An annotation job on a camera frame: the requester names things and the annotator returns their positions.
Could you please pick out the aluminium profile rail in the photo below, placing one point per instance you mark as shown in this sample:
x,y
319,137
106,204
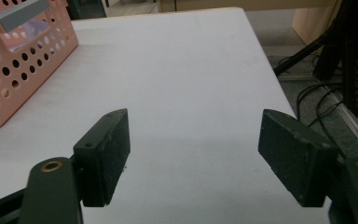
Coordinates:
x,y
351,121

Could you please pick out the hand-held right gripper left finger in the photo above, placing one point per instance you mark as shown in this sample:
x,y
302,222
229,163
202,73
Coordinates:
x,y
101,161

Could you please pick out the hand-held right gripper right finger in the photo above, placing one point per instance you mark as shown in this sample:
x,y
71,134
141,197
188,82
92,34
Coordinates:
x,y
295,155

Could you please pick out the black tripod stand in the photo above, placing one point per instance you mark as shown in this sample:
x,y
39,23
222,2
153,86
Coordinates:
x,y
338,46

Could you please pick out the light wooden cabinet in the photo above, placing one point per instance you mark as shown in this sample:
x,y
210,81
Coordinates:
x,y
310,21

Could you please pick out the dark green chair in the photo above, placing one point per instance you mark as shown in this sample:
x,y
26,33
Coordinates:
x,y
85,8

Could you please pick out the pink perforated plastic basket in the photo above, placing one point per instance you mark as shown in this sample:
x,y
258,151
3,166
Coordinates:
x,y
18,65

